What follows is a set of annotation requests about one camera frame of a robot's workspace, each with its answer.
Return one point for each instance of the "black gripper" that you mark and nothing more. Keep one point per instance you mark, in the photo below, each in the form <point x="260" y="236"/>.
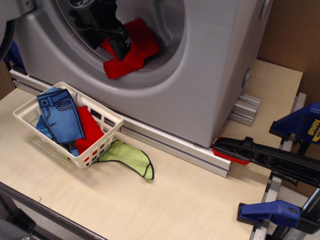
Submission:
<point x="98" y="21"/>

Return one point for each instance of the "red felt cloth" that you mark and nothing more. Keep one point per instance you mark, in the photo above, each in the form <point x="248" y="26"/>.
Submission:
<point x="143" y="45"/>
<point x="92" y="131"/>

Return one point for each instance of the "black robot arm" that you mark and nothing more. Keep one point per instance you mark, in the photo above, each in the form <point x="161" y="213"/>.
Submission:
<point x="87" y="2"/>

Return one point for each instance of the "grey toy washing machine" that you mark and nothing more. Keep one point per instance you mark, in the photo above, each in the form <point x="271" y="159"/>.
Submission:
<point x="187" y="89"/>

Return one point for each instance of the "washing machine door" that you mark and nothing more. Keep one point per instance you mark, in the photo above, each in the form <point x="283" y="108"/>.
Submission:
<point x="10" y="10"/>

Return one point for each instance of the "white plastic basket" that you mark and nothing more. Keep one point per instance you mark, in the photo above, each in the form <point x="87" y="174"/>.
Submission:
<point x="108" y="121"/>

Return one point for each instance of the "blue felt jeans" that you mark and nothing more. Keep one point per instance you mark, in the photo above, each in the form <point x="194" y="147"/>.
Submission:
<point x="61" y="116"/>

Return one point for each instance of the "red felt cloth in basket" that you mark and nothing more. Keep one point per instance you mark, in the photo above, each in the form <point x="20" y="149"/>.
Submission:
<point x="92" y="131"/>

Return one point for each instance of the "light blue felt cloth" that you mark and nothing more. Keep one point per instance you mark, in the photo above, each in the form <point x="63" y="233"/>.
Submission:
<point x="41" y="126"/>

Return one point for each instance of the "green felt sock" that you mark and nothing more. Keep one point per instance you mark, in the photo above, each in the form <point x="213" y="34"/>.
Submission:
<point x="131" y="157"/>

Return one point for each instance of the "short aluminium profile block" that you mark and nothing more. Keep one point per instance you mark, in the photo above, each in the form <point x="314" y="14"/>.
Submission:
<point x="245" y="109"/>

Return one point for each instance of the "blue Irwin clamp upper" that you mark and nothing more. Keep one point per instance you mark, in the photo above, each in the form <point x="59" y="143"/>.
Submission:
<point x="304" y="123"/>

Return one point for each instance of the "black red bar clamp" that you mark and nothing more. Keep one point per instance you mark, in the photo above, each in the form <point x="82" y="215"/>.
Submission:
<point x="283" y="164"/>

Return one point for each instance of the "blue clamp lower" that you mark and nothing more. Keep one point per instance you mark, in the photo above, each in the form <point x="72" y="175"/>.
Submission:
<point x="279" y="212"/>

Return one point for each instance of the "aluminium rail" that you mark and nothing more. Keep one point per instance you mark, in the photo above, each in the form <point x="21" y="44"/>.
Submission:
<point x="198" y="155"/>

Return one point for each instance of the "black metal table frame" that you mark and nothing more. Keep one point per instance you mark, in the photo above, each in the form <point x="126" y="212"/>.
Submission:
<point x="22" y="218"/>

